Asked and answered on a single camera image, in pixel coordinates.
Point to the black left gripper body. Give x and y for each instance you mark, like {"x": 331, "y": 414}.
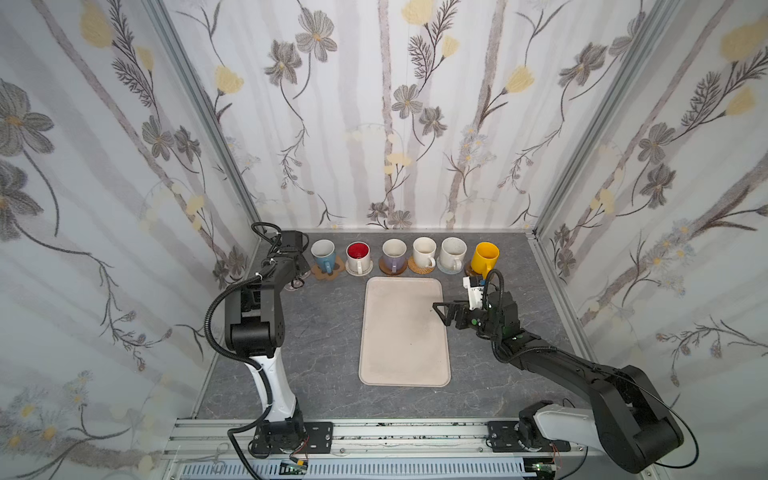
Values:
{"x": 294, "y": 264}

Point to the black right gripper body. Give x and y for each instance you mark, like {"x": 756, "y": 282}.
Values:
{"x": 459, "y": 315}

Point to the brown paw shaped coaster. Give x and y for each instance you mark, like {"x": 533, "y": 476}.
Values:
{"x": 321, "y": 275}

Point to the white mug blue handle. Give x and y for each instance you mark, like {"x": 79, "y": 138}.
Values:
{"x": 323, "y": 252}

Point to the grey blue woven coaster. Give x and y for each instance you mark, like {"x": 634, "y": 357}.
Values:
{"x": 454, "y": 267}

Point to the beige serving tray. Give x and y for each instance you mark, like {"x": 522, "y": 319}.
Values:
{"x": 404, "y": 343}

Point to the glossy amber round coaster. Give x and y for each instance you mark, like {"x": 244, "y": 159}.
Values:
{"x": 469, "y": 271}

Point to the woven rattan round coaster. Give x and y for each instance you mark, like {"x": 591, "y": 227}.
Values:
{"x": 415, "y": 268}

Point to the colourful woven round coaster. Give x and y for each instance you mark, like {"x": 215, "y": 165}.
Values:
{"x": 358, "y": 269}

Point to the yellow mug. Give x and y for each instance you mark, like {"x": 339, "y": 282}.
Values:
{"x": 484, "y": 259}

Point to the speckled white mug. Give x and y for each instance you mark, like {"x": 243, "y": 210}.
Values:
{"x": 452, "y": 248}

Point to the plain white mug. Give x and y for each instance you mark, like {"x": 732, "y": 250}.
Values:
{"x": 424, "y": 252}

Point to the white mug red inside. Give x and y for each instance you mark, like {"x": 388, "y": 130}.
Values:
{"x": 359, "y": 251}

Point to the dark wooden round coaster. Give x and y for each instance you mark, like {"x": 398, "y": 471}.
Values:
{"x": 388, "y": 271}

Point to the white mug purple handle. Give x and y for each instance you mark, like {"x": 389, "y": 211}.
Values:
{"x": 394, "y": 252}

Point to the pink flower shaped coaster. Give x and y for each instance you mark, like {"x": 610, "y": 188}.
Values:
{"x": 295, "y": 284}

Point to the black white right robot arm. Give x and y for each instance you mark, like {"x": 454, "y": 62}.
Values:
{"x": 625, "y": 418}

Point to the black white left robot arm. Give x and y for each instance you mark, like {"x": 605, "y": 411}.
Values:
{"x": 255, "y": 330}

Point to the white slotted cable duct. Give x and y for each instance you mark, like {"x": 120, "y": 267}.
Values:
{"x": 396, "y": 468}

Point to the aluminium mounting rail frame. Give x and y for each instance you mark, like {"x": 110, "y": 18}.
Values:
{"x": 200, "y": 449}

